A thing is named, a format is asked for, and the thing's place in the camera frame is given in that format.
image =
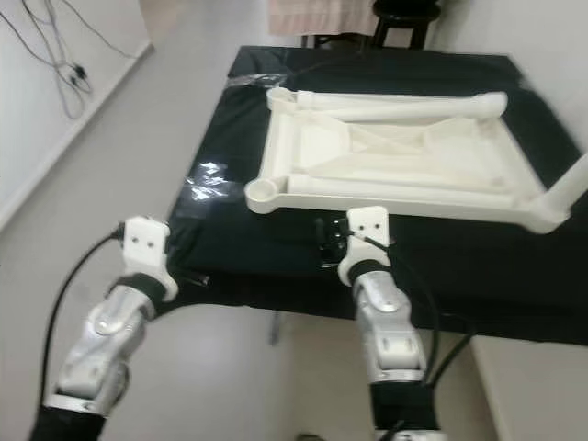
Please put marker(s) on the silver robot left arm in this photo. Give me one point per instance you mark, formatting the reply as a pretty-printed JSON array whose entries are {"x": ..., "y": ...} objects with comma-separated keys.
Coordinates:
[{"x": 110, "y": 340}]

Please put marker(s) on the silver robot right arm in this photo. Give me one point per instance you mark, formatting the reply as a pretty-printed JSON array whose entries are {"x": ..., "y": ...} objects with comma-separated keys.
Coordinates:
[{"x": 386, "y": 331}]

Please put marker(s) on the white plastic children table top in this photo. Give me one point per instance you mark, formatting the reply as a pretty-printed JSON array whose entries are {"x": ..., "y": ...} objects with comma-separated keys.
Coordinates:
[{"x": 404, "y": 152}]

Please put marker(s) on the clear tape strip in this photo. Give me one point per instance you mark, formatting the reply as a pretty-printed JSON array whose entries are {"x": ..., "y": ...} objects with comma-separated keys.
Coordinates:
[{"x": 253, "y": 78}]

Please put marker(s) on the black charger plug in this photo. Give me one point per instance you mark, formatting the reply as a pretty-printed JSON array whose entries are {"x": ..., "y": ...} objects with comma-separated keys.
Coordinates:
[{"x": 75, "y": 77}]

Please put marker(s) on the beige cloth covered table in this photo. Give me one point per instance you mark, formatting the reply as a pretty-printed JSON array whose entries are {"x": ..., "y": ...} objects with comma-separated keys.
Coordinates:
[{"x": 322, "y": 16}]

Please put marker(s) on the black round stool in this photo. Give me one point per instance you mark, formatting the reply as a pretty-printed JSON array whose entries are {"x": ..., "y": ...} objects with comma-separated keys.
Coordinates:
[{"x": 404, "y": 23}]

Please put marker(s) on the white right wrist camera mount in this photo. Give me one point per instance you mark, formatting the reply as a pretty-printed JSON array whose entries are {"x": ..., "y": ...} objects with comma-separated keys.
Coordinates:
[{"x": 367, "y": 225}]

